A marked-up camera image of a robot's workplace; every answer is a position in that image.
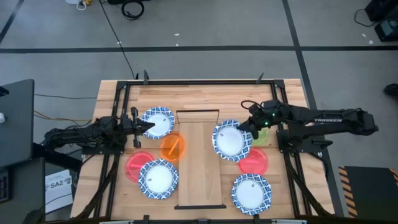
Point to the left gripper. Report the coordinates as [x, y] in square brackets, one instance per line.
[129, 126]

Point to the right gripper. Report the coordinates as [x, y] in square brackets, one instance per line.
[264, 113]

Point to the green plastic plate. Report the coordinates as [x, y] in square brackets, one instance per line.
[263, 138]

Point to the blue white paper plate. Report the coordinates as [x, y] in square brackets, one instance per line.
[161, 123]
[230, 143]
[250, 195]
[158, 180]

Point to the orange plastic plate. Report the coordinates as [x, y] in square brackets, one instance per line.
[172, 147]

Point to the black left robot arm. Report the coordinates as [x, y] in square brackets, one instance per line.
[77, 137]

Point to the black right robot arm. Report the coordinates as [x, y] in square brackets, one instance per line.
[329, 119]

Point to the pink plastic plate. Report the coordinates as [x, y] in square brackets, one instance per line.
[133, 165]
[255, 164]

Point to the white printed paper sheet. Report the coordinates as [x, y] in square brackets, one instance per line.
[59, 194]

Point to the dark grey side desk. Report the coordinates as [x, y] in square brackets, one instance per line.
[15, 124]

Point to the black mat with hazard stripes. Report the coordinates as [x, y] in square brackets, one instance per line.
[370, 193]

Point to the small white cup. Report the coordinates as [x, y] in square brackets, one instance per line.
[1, 117]

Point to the person's foot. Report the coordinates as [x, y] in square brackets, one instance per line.
[391, 89]

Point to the black device with buttons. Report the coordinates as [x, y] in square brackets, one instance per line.
[4, 186]

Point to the black equipment case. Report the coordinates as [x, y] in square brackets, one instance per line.
[387, 29]

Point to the black bag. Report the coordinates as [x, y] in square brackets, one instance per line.
[382, 7]

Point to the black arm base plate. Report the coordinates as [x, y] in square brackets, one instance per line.
[286, 147]
[102, 152]

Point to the black frame upright post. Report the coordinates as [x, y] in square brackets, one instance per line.
[145, 77]
[259, 78]

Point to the black aluminium table frame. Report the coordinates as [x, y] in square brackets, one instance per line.
[199, 82]

